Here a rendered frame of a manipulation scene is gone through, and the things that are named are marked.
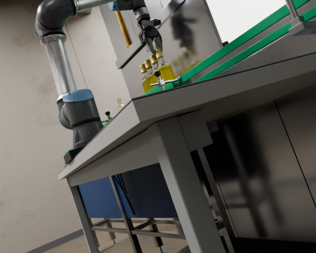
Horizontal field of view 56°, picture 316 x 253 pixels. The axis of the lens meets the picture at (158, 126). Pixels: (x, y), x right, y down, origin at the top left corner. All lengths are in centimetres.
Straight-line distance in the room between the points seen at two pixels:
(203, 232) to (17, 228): 375
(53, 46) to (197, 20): 67
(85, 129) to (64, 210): 306
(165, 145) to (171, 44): 125
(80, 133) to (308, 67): 81
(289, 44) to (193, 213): 69
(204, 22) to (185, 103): 107
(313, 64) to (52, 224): 381
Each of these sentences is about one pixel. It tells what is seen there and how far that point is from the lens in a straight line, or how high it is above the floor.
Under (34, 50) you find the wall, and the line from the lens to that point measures 457.
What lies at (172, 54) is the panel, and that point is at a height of 115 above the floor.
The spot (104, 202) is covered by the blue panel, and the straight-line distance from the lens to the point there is 236.
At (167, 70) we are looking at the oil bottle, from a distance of 151.
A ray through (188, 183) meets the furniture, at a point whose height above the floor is 61.
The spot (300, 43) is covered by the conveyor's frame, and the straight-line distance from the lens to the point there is 100.
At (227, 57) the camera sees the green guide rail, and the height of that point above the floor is 92.
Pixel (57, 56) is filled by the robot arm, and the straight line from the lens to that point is 137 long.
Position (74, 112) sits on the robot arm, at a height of 92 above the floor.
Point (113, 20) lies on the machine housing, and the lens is 223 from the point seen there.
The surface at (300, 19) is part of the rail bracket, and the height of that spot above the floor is 87.
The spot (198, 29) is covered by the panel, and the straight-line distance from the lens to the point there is 151.
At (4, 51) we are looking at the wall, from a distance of 457.
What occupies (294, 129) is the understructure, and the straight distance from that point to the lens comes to 130.
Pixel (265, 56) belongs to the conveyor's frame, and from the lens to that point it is 106.
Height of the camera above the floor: 67
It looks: 5 degrees up
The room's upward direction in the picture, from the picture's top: 20 degrees counter-clockwise
